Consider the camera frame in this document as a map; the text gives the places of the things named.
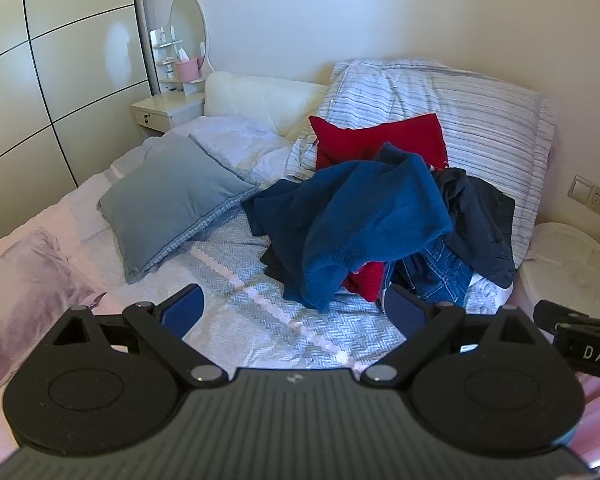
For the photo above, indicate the white padded headboard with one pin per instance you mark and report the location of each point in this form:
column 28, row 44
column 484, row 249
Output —
column 260, row 100

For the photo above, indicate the cream nightstand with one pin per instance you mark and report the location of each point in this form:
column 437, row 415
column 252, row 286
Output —
column 165, row 110

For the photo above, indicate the black jacket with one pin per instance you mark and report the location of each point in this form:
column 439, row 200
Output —
column 480, row 215

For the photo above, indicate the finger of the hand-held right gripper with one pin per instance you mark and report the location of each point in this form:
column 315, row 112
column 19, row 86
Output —
column 560, row 316

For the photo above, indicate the blue jeans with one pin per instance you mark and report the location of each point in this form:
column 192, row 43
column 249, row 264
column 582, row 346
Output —
column 440, row 270

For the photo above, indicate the bed with striped cover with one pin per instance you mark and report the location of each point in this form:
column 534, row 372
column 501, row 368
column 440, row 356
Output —
column 260, row 320

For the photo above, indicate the beige wall socket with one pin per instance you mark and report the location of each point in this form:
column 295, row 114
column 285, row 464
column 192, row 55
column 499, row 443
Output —
column 589, row 195

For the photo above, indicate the blue turtleneck sweater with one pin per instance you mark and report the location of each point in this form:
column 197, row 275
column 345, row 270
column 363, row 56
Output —
column 370, row 210

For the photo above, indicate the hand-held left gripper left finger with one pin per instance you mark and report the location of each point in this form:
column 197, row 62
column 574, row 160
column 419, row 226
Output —
column 182, row 310

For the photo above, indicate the pink tissue box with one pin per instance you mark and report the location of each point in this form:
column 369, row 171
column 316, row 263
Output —
column 186, row 70

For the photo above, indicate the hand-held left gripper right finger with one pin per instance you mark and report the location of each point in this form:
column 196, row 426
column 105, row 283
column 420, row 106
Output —
column 404, row 310

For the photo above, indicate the lilac plush pillow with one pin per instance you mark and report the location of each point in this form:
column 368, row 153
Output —
column 25, row 300

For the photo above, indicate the red knit garment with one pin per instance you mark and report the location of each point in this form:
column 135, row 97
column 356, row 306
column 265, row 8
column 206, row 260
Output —
column 380, row 140

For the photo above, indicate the striped pillow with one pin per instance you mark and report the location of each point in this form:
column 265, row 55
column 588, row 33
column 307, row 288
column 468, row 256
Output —
column 480, row 105

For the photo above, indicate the cream sliding door wardrobe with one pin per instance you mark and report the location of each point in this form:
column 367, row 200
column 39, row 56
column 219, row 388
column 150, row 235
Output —
column 55, row 85

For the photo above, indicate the grey pillow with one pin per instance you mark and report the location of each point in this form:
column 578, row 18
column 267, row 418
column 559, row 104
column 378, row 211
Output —
column 175, row 200

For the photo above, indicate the white crumpled sheet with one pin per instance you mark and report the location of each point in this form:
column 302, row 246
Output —
column 240, row 142

